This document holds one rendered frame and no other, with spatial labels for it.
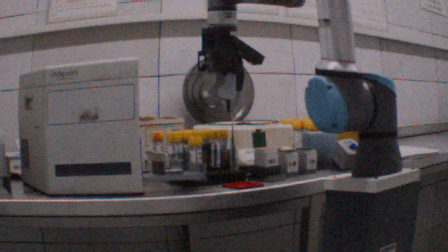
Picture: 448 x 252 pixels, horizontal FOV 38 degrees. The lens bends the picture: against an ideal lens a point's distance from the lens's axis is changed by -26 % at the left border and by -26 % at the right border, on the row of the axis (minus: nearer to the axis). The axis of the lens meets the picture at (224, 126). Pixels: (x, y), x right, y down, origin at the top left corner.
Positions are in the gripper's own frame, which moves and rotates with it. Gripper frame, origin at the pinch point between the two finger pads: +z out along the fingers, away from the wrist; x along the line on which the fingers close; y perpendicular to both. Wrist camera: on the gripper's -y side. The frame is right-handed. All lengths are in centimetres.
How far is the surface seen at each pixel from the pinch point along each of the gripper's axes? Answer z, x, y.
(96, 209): 20, 17, 48
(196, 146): 8.4, 3.6, 12.5
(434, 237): 76, -49, -170
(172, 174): 13.4, 11.2, 23.9
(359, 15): -35, -49, -101
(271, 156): 11.7, 8.1, -5.2
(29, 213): 21, 16, 69
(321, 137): 8.9, 2.5, -27.0
